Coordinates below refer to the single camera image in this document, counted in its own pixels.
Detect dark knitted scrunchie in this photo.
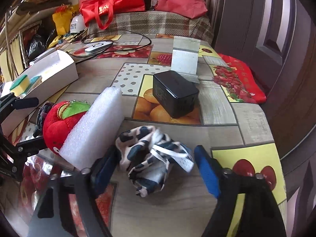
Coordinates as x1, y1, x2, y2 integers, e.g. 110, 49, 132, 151
33, 101, 54, 138

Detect white foam block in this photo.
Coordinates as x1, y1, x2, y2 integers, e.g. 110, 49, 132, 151
59, 87, 124, 171

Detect black white patterned cloth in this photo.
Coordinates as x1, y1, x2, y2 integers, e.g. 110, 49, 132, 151
115, 126, 194, 198

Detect green yellow sponge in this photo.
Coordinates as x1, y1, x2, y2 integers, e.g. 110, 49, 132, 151
10, 75, 31, 96

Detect white cardboard tray box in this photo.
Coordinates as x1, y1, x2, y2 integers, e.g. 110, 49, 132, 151
1, 50, 78, 136

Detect black plastic bag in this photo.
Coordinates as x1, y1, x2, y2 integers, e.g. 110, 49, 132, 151
26, 34, 46, 60

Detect metal shelf rack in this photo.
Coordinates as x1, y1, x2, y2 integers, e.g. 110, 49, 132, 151
1, 9, 41, 82

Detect yellow shopping bag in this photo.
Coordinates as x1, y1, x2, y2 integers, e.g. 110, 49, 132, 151
53, 4, 79, 35

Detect white helmet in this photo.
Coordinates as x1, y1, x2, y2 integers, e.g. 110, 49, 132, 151
70, 14, 86, 34

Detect small white round-button device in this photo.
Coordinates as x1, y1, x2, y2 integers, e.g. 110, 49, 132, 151
84, 40, 113, 55

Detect red bag beside table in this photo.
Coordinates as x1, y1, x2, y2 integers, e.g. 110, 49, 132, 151
212, 54, 266, 104

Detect black charger block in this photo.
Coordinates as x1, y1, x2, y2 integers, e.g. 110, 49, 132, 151
153, 71, 199, 118

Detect plaid blanket cushion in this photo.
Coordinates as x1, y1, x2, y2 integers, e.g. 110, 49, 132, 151
87, 11, 214, 44

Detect red tote bag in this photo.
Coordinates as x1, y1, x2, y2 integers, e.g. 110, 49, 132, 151
79, 0, 146, 30

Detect grey cardboard stand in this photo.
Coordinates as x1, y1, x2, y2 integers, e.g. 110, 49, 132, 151
171, 36, 200, 84

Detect brown wooden door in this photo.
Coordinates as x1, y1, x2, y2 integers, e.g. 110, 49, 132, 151
206, 0, 315, 157

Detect black cable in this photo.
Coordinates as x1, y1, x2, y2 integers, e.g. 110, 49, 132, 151
71, 29, 153, 58

